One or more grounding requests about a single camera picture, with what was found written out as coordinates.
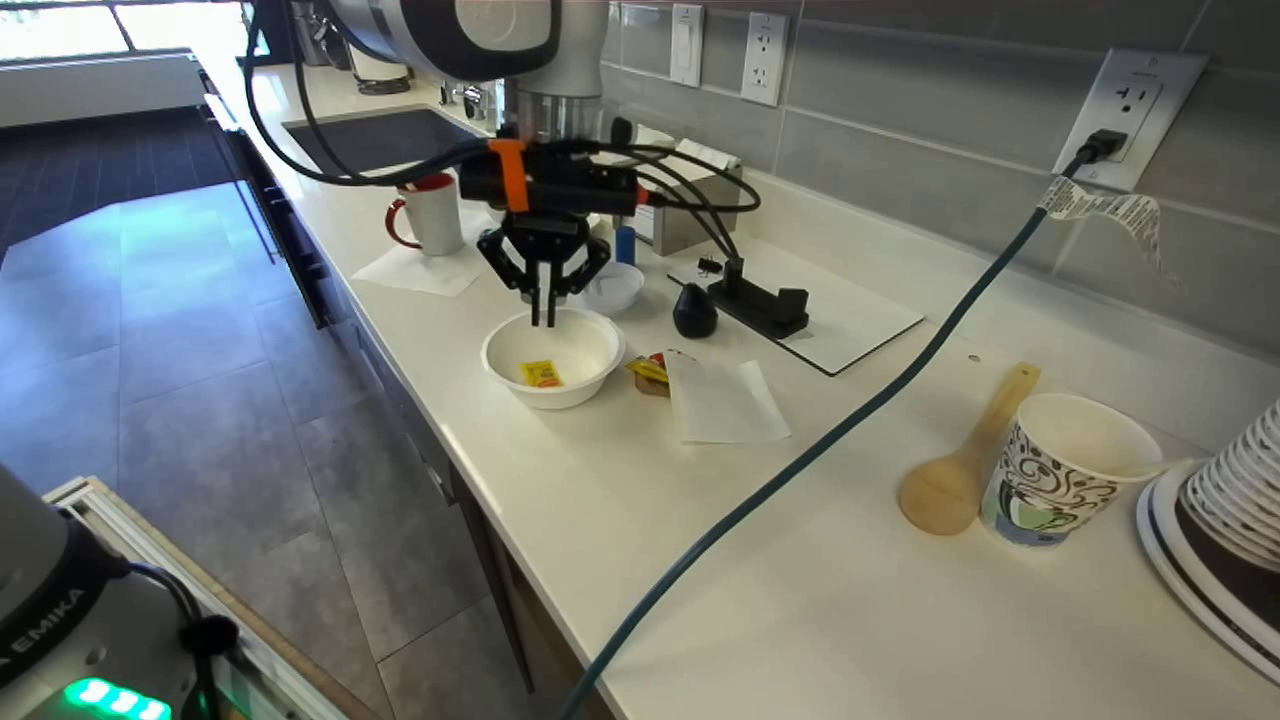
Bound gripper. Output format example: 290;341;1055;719
477;210;612;328

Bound white bowl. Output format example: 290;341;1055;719
481;306;627;411

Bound black pear-shaped object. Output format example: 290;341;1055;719
671;282;720;340

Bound small white dish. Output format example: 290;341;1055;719
579;262;646;317

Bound white paper napkin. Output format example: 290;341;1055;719
351;238;493;299
664;349;792;445

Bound heap of sauce sachets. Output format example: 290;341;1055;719
626;351;673;398

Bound metal napkin dispenser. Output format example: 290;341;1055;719
634;138;744;257

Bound tap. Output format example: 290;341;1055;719
438;78;493;123

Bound sink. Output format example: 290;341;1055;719
282;105;493;178

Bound black holder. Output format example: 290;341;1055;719
706;257;810;340

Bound white kettle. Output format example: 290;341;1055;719
346;40;413;97

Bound white flat board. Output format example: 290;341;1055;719
667;238;927;378

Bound black coffee machine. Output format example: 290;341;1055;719
289;0;351;69

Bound wooden spoon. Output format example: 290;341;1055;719
897;361;1042;537

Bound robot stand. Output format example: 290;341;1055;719
44;477;353;720

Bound window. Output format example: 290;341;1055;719
0;0;253;63

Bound patterned paper cup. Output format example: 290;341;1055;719
979;392;1165;549

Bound stack of paper cups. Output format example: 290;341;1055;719
1179;398;1280;573

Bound stack of paper plates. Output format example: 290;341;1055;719
1135;458;1280;685

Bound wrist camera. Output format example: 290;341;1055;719
458;148;643;218

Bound white mug with red handle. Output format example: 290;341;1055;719
385;172;467;258

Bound black drawer handle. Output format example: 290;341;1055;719
266;186;332;284

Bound wall switch plate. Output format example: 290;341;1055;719
669;3;706;89

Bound wall socket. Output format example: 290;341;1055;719
1052;49;1209;193
739;11;791;108

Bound teal cable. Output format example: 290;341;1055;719
557;128;1131;720

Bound white cable tag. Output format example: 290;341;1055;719
1038;176;1167;273

